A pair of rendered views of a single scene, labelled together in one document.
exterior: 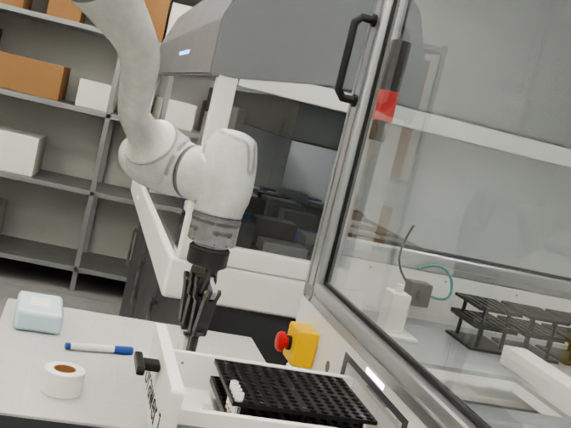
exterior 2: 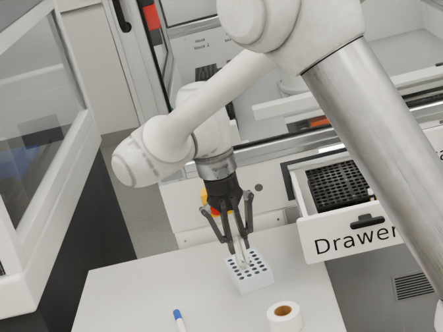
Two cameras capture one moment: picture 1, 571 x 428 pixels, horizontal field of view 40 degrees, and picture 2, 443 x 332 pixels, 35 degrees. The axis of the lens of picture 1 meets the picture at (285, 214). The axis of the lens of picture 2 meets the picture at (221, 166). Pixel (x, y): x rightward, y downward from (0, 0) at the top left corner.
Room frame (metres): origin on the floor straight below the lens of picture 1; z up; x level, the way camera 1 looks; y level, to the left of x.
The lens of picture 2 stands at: (0.95, 1.46, 1.64)
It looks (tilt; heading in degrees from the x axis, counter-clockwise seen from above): 22 degrees down; 289
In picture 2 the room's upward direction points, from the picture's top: 15 degrees counter-clockwise
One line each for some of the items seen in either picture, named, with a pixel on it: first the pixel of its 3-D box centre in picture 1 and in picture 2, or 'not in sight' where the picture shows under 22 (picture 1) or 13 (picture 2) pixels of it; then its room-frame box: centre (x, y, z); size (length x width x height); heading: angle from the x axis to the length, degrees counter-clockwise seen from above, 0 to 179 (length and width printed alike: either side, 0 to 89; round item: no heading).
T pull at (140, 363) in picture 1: (147, 363); (366, 220); (1.13, 0.15, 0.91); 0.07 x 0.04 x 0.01; 15
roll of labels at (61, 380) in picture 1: (62, 380); (285, 318); (1.31, 0.30, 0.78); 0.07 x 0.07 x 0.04
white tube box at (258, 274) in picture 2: not in sight; (248, 270); (1.43, 0.11, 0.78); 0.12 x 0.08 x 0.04; 120
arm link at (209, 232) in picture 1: (213, 230); (215, 162); (1.43, 0.12, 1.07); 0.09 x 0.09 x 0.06
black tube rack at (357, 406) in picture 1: (287, 408); (348, 191); (1.19, -0.07, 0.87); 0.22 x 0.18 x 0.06; 105
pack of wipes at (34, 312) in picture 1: (39, 312); not in sight; (1.64, 0.46, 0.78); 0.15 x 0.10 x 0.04; 18
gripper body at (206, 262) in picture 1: (205, 268); (223, 192); (1.43, 0.12, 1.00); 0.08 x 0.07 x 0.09; 30
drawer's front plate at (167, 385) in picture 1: (161, 387); (366, 227); (1.13, 0.12, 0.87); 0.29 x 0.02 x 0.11; 15
